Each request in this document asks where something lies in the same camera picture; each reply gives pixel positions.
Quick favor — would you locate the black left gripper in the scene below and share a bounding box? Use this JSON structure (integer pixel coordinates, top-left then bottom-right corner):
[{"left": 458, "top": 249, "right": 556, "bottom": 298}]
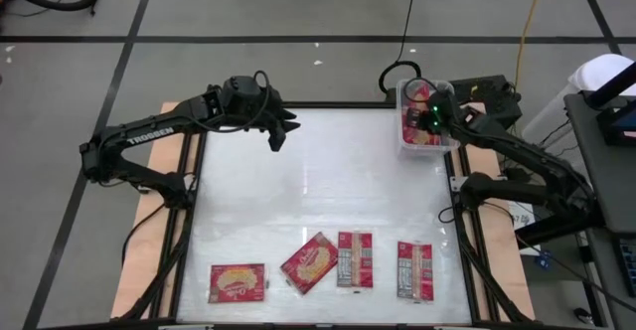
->
[{"left": 217, "top": 97, "right": 302, "bottom": 153}]

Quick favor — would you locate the red Orville popcorn bag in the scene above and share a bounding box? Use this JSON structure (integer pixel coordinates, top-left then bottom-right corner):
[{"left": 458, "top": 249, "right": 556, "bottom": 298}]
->
[
  {"left": 278, "top": 230, "right": 340, "bottom": 296},
  {"left": 207, "top": 262, "right": 267, "bottom": 305},
  {"left": 336, "top": 230, "right": 375, "bottom": 290},
  {"left": 399, "top": 82, "right": 443, "bottom": 147},
  {"left": 396, "top": 240, "right": 435, "bottom": 303}
]

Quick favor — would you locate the clear plastic bin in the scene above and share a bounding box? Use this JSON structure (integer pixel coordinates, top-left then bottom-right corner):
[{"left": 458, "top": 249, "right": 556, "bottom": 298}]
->
[{"left": 396, "top": 78, "right": 462, "bottom": 158}]

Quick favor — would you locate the white paper sheet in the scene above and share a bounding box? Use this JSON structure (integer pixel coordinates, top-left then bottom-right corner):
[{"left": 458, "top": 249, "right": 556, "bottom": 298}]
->
[{"left": 506, "top": 198, "right": 543, "bottom": 257}]

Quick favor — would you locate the plywood base board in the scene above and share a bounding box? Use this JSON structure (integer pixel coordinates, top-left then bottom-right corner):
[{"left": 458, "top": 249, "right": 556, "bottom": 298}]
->
[{"left": 109, "top": 100, "right": 537, "bottom": 321}]

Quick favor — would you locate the black computer monitor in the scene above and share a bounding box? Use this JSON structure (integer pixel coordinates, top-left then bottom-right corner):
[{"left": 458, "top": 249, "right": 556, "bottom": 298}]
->
[{"left": 583, "top": 61, "right": 636, "bottom": 147}]

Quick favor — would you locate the dark grey desk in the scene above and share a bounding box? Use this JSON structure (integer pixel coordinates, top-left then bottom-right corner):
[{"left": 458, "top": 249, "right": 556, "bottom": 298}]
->
[{"left": 563, "top": 90, "right": 636, "bottom": 330}]

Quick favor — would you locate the black keyboard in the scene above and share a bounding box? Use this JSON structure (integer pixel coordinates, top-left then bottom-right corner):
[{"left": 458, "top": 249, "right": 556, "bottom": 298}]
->
[{"left": 617, "top": 238, "right": 636, "bottom": 299}]

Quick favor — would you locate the black aluminium table frame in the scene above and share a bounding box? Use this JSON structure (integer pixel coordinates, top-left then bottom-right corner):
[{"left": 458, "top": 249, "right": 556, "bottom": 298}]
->
[{"left": 116, "top": 83, "right": 533, "bottom": 330}]

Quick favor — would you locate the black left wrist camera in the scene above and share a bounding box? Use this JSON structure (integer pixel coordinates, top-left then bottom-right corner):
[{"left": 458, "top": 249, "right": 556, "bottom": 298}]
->
[{"left": 221, "top": 75, "right": 263, "bottom": 106}]

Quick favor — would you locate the black power cable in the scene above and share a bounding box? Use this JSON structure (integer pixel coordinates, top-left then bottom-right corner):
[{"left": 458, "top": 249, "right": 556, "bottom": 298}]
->
[{"left": 377, "top": 0, "right": 423, "bottom": 95}]

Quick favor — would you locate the yellow hanging cable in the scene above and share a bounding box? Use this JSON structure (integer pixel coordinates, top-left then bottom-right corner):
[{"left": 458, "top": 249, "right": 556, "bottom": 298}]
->
[{"left": 513, "top": 0, "right": 550, "bottom": 92}]

